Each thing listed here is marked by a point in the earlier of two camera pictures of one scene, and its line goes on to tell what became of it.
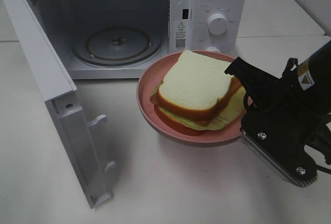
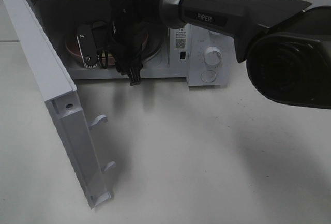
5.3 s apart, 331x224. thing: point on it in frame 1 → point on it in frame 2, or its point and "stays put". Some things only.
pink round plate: [147, 85] → [105, 58]
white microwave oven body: [104, 27] stays put
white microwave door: [58, 87] stays put
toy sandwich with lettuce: [196, 95] → [110, 57]
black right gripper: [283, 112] → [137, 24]
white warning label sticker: [180, 35] stays put
